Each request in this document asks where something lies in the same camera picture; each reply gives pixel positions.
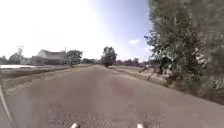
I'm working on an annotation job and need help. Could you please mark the dark tree at road end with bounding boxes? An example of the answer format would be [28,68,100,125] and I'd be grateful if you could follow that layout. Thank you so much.
[100,46,118,69]

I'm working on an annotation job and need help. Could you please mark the distant trees by road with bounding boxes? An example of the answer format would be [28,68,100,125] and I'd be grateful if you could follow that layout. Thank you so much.
[114,57,141,67]

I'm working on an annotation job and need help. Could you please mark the grey asphalt road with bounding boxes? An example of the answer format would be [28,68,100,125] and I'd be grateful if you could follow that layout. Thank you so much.
[0,64,224,128]

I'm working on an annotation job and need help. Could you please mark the dry grass roadside strip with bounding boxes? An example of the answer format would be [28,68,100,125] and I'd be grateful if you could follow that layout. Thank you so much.
[109,65,224,106]

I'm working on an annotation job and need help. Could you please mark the tree beside house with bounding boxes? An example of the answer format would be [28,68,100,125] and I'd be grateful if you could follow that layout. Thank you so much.
[65,49,84,66]

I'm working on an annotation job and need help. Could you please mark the house with pitched roof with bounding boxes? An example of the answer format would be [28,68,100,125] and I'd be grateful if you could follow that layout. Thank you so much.
[30,48,69,66]

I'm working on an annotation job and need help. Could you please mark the large leafy roadside tree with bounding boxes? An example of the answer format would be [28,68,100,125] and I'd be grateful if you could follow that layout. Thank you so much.
[143,0,224,101]

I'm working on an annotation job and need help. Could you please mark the grass verge strip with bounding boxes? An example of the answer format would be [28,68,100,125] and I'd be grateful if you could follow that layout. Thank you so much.
[0,64,93,94]

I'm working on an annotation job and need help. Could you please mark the pale flat field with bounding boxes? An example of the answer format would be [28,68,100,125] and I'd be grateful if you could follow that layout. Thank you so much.
[0,64,38,70]

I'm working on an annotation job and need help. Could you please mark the distant tree line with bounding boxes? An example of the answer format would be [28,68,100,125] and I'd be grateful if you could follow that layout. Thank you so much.
[0,45,33,66]

